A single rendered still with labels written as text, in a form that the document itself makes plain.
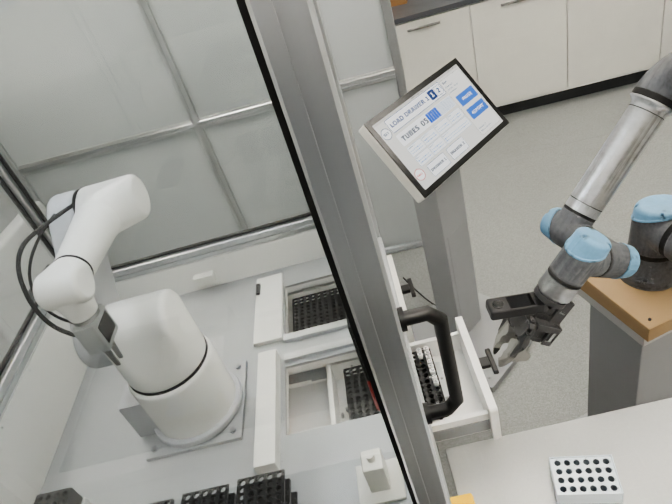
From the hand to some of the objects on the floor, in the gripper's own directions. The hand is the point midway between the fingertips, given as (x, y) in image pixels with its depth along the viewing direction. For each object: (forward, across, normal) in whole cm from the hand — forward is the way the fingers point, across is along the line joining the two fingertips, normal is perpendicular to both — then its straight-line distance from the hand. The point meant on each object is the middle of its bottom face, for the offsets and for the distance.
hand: (496, 355), depth 125 cm
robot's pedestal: (+48, +25, -93) cm, 107 cm away
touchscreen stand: (+70, +91, -61) cm, 130 cm away
